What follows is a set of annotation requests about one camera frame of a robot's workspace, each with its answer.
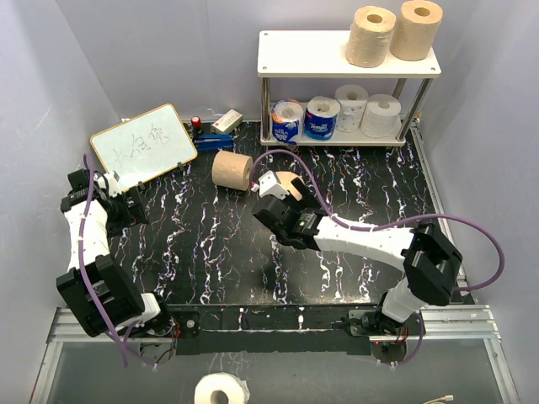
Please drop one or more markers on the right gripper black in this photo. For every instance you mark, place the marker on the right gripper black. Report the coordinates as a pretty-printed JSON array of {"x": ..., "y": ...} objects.
[{"x": 307, "y": 201}]

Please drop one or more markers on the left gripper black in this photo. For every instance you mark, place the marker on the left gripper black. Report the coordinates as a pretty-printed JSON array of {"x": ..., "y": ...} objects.
[{"x": 132, "y": 215}]

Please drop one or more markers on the brown roll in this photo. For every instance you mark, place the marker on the brown roll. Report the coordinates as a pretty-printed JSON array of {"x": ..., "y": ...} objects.
[
  {"x": 370, "y": 36},
  {"x": 231, "y": 170},
  {"x": 415, "y": 30},
  {"x": 295, "y": 187}
]

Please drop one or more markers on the light blue roll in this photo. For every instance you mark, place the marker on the light blue roll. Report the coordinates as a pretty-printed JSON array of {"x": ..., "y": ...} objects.
[{"x": 287, "y": 118}]

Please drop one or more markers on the blue Tempo roll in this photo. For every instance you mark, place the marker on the blue Tempo roll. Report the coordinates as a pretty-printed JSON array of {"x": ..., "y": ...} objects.
[{"x": 321, "y": 117}]

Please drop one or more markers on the plain white paper roll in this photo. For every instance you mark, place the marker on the plain white paper roll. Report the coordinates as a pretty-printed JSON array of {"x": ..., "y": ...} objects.
[{"x": 381, "y": 116}]

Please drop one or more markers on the white patterned paper roll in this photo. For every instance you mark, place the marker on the white patterned paper roll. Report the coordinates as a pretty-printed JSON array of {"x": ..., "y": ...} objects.
[{"x": 352, "y": 100}]

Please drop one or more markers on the brown roll front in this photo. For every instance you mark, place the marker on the brown roll front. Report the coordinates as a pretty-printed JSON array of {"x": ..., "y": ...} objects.
[
  {"x": 415, "y": 30},
  {"x": 370, "y": 36}
]

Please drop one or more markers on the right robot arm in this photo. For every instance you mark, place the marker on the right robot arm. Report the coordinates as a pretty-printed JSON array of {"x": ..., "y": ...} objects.
[{"x": 429, "y": 261}]

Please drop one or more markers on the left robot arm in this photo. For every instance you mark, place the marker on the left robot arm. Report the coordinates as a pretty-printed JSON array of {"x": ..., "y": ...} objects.
[{"x": 97, "y": 210}]

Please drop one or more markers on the white two-tier shelf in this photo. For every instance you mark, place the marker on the white two-tier shelf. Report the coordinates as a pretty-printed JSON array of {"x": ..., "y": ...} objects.
[{"x": 320, "y": 54}]

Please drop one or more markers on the blue stapler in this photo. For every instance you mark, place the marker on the blue stapler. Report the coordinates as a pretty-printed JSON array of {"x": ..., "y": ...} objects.
[{"x": 211, "y": 142}]

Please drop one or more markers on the red emergency stop button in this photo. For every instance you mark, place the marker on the red emergency stop button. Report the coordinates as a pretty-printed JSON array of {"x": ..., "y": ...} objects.
[{"x": 196, "y": 123}]

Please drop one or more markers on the white green small box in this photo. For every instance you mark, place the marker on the white green small box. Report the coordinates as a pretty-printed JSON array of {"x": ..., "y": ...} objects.
[{"x": 227, "y": 123}]

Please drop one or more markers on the white roll on floor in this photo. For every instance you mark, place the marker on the white roll on floor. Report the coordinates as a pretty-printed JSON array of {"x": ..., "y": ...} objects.
[{"x": 221, "y": 388}]

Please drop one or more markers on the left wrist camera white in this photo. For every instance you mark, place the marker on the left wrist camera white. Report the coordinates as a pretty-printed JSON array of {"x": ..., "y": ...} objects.
[{"x": 108, "y": 184}]

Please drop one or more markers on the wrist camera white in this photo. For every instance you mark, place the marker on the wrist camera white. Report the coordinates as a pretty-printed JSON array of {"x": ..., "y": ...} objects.
[
  {"x": 273, "y": 184},
  {"x": 108, "y": 184}
]

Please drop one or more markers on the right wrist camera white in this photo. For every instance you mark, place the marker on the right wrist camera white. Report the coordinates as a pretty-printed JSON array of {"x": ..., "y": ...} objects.
[{"x": 273, "y": 184}]

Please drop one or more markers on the small whiteboard wooden frame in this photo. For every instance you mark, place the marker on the small whiteboard wooden frame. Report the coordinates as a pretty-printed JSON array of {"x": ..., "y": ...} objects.
[{"x": 145, "y": 147}]

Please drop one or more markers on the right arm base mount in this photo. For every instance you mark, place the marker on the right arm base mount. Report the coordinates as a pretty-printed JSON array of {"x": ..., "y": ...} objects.
[{"x": 370, "y": 323}]

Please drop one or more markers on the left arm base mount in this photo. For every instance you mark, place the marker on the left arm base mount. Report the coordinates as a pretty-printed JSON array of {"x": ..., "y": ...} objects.
[{"x": 172, "y": 323}]

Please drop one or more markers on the aluminium rail frame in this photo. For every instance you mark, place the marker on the aluminium rail frame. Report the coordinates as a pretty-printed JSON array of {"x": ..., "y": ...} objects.
[{"x": 294, "y": 328}]

